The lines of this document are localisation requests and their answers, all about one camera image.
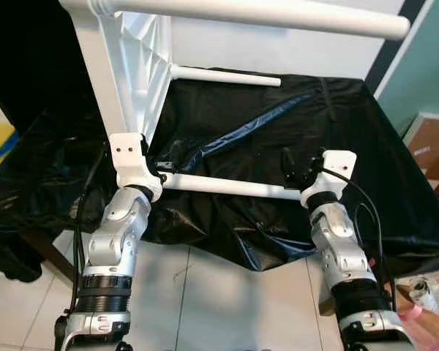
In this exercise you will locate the white plastic table top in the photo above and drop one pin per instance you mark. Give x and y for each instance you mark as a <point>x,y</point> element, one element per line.
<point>110,73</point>

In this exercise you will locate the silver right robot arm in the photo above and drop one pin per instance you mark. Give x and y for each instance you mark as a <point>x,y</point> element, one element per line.
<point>344,256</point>

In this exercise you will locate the clear plastic bag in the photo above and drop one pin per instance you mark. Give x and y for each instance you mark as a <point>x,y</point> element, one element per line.
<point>435,289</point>

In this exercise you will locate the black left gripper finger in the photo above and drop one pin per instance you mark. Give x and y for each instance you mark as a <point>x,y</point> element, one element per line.
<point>177,153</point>

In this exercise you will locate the brown wooden table leg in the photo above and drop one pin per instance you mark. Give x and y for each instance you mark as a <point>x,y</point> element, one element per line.
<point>47,256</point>

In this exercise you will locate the black plastic table cover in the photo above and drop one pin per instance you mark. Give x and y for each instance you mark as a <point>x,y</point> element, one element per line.
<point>314,124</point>

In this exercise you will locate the white plastic table leg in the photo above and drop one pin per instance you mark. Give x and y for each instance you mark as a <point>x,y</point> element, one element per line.
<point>278,16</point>
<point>227,185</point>
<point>227,75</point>

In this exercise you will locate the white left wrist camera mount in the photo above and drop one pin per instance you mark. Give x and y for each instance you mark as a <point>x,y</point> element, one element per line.
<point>128,157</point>

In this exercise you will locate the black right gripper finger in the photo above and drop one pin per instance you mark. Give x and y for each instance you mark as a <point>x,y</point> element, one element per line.
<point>287,161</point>

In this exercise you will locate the brown cardboard box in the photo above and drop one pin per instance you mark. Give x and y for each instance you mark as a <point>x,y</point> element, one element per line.
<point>432,146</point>

